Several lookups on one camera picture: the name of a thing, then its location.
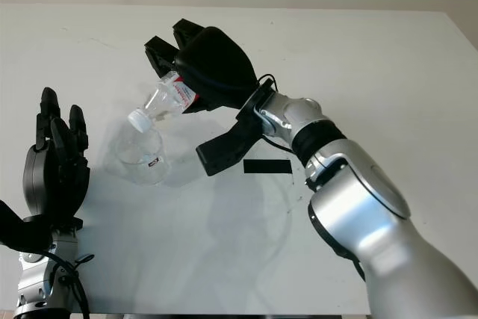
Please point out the clear plastic water bottle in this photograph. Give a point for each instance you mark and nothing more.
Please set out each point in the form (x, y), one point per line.
(164, 100)

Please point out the clear glass cup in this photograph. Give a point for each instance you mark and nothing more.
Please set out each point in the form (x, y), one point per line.
(143, 164)

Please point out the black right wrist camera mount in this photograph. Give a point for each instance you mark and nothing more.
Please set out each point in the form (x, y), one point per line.
(231, 143)

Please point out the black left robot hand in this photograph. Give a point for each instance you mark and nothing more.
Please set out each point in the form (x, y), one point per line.
(52, 184)

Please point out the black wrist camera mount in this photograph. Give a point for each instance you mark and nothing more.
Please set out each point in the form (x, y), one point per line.
(231, 143)
(22, 231)

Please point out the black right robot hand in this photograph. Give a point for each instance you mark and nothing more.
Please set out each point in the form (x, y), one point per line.
(216, 68)

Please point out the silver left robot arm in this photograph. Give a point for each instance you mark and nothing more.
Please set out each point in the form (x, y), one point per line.
(37, 278)

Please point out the black tape strip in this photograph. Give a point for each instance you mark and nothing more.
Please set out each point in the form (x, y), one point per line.
(267, 167)

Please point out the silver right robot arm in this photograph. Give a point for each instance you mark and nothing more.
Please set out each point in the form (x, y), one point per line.
(373, 207)

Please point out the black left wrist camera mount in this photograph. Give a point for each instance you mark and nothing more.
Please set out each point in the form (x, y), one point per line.
(22, 231)

